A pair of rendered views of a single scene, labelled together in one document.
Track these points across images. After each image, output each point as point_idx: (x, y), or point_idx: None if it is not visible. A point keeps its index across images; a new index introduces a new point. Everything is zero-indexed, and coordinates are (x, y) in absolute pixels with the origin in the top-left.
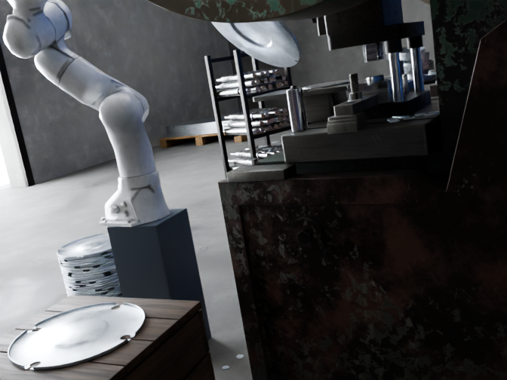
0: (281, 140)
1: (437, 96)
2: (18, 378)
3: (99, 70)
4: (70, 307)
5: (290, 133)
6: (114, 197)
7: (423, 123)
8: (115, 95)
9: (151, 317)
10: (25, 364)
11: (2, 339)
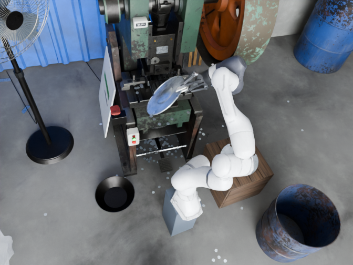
0: (191, 93)
1: (125, 79)
2: (258, 152)
3: (201, 167)
4: (234, 179)
5: (188, 92)
6: (197, 199)
7: (179, 64)
8: (201, 158)
9: (220, 149)
10: (255, 156)
11: (257, 177)
